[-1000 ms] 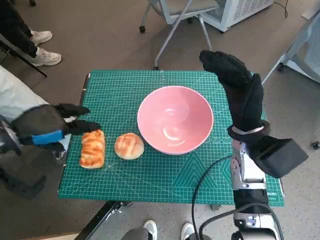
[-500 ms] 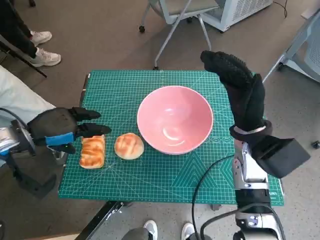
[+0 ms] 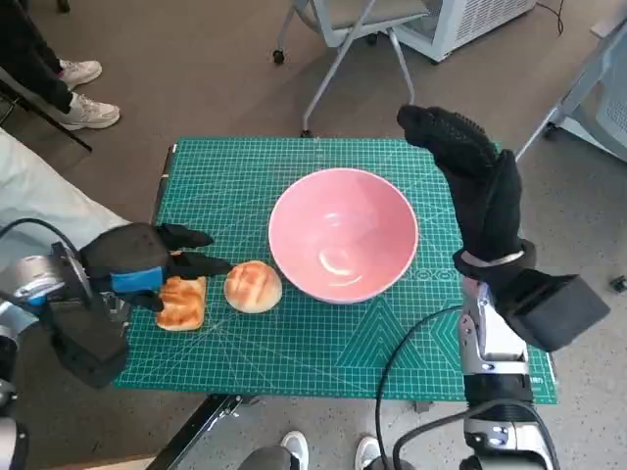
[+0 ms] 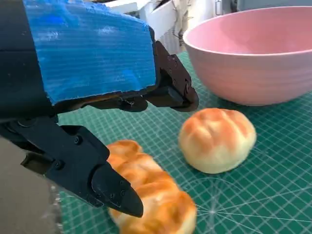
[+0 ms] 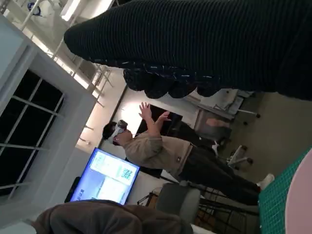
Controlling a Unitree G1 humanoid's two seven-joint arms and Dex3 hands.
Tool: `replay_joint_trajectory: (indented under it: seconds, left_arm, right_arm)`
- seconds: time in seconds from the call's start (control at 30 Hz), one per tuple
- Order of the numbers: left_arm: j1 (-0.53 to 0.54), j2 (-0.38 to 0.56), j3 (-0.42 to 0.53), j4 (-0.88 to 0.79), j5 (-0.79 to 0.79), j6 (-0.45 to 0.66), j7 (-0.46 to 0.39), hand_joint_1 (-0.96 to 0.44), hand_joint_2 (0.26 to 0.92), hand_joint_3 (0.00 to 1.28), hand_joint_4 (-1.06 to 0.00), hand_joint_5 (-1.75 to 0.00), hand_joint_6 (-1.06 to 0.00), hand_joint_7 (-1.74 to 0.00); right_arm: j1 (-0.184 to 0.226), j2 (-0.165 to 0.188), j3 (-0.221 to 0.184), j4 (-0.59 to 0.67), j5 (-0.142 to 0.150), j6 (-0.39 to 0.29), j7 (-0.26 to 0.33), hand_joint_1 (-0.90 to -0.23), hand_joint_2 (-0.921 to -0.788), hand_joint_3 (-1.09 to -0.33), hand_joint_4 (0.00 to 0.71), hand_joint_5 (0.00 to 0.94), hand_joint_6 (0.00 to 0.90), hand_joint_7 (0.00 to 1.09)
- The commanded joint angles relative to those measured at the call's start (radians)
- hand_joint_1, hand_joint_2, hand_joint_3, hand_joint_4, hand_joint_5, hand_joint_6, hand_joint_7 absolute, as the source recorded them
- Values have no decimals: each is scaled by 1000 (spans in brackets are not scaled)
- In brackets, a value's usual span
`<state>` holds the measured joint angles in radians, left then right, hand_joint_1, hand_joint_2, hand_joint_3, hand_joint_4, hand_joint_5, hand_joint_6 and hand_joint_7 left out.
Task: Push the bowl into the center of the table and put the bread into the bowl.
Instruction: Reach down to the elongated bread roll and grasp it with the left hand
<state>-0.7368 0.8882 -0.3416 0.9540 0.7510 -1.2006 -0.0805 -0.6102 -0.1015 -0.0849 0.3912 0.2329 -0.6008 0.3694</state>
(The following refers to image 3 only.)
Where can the right black wrist camera box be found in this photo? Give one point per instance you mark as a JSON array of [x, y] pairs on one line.
[[558, 313]]

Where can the right black gloved robot hand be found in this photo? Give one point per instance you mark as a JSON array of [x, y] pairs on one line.
[[485, 196]]

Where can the black metal table rail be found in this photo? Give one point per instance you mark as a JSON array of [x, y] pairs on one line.
[[196, 431]]

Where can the pale cardboard piece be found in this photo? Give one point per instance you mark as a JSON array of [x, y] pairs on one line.
[[607, 24]]

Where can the white shoe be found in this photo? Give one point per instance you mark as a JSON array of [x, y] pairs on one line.
[[367, 450], [294, 448]]

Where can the long striped bread loaf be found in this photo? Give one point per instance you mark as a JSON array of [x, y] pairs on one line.
[[183, 308]]

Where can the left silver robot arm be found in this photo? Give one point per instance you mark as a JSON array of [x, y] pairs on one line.
[[29, 274]]

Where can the left bare robot hand blue tape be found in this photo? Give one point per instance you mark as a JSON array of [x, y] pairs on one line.
[[127, 249]]

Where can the person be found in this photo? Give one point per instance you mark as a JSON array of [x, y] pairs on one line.
[[39, 196], [24, 44]]

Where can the pale mesh wheeled chair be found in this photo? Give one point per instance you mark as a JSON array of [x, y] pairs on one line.
[[612, 108]]

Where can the black caster wheel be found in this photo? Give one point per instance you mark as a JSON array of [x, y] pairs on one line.
[[618, 284]]

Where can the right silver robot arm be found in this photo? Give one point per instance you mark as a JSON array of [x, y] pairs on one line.
[[495, 352]]

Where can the grey wheeled chair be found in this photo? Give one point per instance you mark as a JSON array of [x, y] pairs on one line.
[[372, 12]]

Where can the round bread bun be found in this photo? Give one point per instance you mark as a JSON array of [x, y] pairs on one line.
[[252, 286]]

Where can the black metal chair leg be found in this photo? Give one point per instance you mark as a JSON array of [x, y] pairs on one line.
[[73, 137]]

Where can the green cutting mat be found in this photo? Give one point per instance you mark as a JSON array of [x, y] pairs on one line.
[[294, 352]]

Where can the pink bowl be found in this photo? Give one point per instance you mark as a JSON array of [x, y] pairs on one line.
[[343, 235]]

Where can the white perforated cabinet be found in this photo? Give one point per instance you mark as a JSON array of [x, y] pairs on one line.
[[480, 19]]

